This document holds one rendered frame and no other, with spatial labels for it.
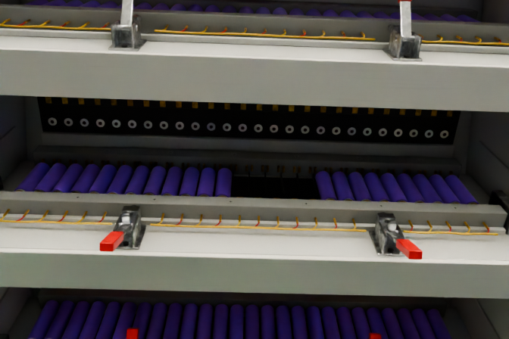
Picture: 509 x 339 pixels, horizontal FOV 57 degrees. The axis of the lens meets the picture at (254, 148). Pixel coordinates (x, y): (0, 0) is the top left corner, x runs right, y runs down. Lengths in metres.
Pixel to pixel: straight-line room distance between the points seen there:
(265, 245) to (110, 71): 0.23
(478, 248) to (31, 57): 0.48
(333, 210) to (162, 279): 0.19
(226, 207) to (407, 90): 0.22
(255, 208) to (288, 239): 0.05
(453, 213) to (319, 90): 0.21
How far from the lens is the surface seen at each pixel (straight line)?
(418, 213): 0.55
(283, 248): 0.49
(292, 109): 0.61
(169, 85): 0.46
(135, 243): 0.50
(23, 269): 0.53
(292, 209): 0.51
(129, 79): 0.46
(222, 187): 0.55
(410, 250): 0.44
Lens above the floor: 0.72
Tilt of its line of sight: 9 degrees down
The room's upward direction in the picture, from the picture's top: 2 degrees clockwise
